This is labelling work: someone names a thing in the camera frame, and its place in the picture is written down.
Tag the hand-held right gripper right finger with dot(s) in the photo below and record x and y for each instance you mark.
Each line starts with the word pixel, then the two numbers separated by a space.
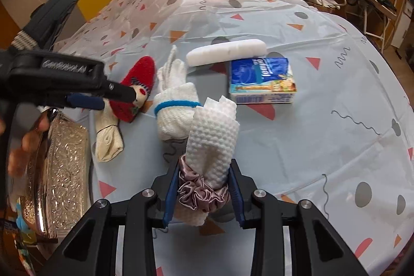
pixel 236 198

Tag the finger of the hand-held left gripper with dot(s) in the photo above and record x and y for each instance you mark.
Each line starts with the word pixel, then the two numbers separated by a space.
pixel 84 102
pixel 119 91

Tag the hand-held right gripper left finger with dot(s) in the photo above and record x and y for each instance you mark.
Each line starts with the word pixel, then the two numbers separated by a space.
pixel 171 198

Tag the red knit sock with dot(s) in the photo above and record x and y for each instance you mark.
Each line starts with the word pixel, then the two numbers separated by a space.
pixel 137 72

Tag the pink satin scrunchie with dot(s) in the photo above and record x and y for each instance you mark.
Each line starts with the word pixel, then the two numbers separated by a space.
pixel 197 188

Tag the white waffle cloth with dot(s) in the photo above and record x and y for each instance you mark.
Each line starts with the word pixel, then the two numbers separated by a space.
pixel 213 133

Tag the white sponge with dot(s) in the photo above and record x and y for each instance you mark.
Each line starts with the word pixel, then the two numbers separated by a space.
pixel 226 53

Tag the blue tissue packet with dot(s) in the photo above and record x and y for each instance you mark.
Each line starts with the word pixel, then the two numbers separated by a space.
pixel 258 75

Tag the person's left hand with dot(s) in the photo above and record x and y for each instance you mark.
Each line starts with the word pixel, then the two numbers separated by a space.
pixel 32 137

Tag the cream knit sock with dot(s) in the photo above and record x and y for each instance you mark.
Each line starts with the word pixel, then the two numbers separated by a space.
pixel 108 143

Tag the white knit glove blue band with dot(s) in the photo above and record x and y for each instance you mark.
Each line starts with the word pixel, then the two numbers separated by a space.
pixel 174 114

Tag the gold embossed tissue box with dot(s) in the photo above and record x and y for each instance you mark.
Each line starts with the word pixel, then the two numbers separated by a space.
pixel 61 172

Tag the printed plastic sheet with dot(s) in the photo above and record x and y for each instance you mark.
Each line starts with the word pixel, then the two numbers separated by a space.
pixel 323 133

